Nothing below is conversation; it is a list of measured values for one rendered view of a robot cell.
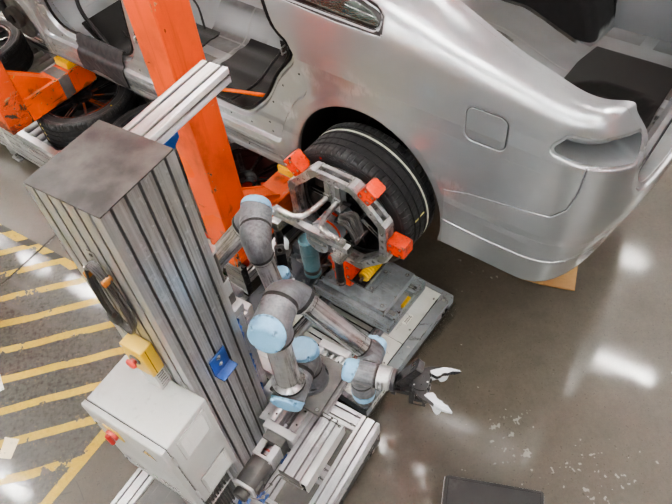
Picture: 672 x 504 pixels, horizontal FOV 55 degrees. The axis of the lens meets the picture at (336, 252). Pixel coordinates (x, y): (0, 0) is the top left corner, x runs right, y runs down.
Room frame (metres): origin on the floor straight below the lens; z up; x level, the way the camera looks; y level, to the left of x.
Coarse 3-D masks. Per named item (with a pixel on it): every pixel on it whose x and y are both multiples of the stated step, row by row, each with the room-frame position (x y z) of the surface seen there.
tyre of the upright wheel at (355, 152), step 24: (312, 144) 2.22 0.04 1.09; (336, 144) 2.12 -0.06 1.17; (360, 144) 2.08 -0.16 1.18; (384, 144) 2.08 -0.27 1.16; (360, 168) 1.96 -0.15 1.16; (384, 168) 1.96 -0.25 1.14; (384, 192) 1.88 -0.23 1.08; (408, 192) 1.91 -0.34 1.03; (432, 192) 1.97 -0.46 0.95; (408, 216) 1.83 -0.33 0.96; (432, 216) 1.95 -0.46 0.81
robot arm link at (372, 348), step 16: (272, 288) 1.17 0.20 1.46; (288, 288) 1.16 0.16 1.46; (304, 288) 1.19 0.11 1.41; (304, 304) 1.15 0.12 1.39; (320, 304) 1.17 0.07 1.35; (320, 320) 1.13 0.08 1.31; (336, 320) 1.14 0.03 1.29; (336, 336) 1.11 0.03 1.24; (352, 336) 1.11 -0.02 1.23; (368, 336) 1.14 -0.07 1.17; (352, 352) 1.09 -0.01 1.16; (368, 352) 1.08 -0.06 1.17; (384, 352) 1.10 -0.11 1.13
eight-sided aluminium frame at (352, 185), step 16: (304, 176) 2.07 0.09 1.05; (320, 176) 2.00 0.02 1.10; (336, 176) 1.99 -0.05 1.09; (352, 176) 1.96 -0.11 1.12; (304, 192) 2.16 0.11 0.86; (352, 192) 1.88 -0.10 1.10; (304, 208) 2.15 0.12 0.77; (368, 208) 1.83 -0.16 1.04; (384, 224) 1.79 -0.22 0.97; (384, 240) 1.78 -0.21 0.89; (352, 256) 1.97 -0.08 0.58; (368, 256) 1.90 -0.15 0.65; (384, 256) 1.78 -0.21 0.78
